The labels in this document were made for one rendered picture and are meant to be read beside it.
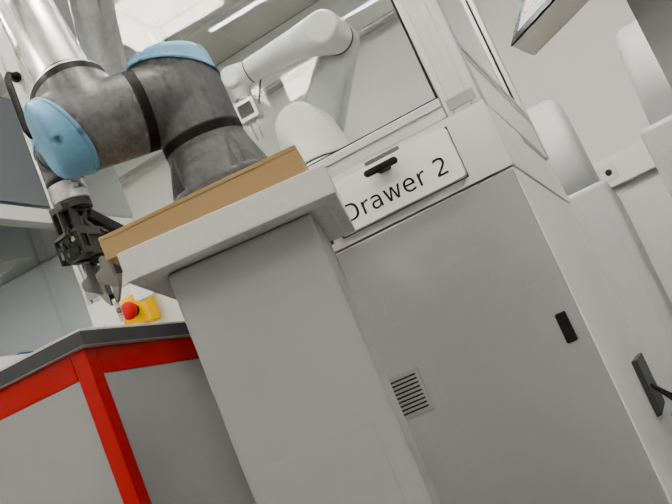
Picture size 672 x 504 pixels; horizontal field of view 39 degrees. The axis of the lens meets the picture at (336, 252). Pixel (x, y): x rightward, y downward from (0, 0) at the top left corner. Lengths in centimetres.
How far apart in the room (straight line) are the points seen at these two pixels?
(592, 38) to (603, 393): 348
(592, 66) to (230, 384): 413
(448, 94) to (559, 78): 323
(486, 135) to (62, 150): 92
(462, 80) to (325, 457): 99
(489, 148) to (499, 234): 17
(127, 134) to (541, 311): 92
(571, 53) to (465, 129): 328
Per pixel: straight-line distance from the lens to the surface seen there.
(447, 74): 193
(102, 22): 171
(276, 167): 117
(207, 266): 119
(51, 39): 140
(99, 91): 129
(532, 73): 518
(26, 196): 288
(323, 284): 116
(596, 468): 187
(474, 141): 190
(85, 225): 189
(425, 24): 197
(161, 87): 129
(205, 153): 126
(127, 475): 151
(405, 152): 191
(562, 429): 187
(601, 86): 510
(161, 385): 167
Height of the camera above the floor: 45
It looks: 10 degrees up
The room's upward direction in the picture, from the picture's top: 23 degrees counter-clockwise
